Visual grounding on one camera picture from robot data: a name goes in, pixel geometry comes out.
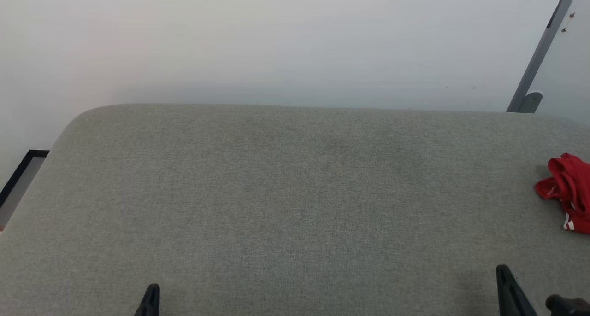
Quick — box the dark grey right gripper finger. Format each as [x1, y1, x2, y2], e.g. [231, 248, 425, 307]
[496, 264, 538, 316]

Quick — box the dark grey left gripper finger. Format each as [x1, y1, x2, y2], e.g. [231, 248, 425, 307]
[134, 284, 161, 316]

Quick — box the red and white shirt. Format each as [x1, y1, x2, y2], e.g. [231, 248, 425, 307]
[534, 153, 590, 234]

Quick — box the grey fabric sofa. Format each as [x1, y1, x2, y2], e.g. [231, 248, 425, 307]
[0, 103, 590, 316]

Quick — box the grey round post bracket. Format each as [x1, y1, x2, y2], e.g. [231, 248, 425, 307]
[519, 91, 543, 114]

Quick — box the grey metal frame post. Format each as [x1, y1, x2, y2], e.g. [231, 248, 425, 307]
[506, 0, 581, 113]

